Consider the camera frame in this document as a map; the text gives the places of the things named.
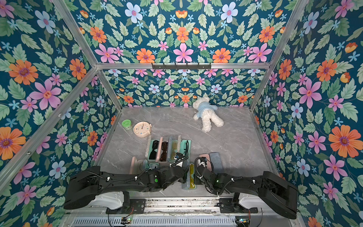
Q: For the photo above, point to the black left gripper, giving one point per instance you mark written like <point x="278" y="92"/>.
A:
<point x="184" y="175"/>

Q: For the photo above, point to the cream round alarm clock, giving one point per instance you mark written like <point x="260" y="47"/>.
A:
<point x="142" y="129"/>

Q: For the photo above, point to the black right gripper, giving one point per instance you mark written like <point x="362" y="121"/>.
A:
<point x="198" y="170"/>

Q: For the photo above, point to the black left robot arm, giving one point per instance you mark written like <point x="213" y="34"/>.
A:
<point x="86" y="185"/>

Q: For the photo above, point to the black hook rail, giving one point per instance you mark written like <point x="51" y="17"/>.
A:
<point x="181" y="66"/>

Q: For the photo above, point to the white teddy bear blue shirt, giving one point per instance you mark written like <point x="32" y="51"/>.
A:
<point x="207" y="113"/>

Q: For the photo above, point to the grey case with red glasses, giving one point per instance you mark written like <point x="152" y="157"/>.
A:
<point x="217" y="162"/>

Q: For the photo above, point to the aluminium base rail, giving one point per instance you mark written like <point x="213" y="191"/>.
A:
<point x="179" y="205"/>

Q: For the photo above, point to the pink case with purple glasses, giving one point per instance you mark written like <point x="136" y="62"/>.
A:
<point x="207" y="162"/>

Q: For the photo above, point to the green lidded round container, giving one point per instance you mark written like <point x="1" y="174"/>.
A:
<point x="127" y="124"/>

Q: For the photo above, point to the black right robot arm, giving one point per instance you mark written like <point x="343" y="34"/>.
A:
<point x="280" y="195"/>

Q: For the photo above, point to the grey case with olive glasses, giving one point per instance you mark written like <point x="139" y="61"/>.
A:
<point x="173" y="147"/>

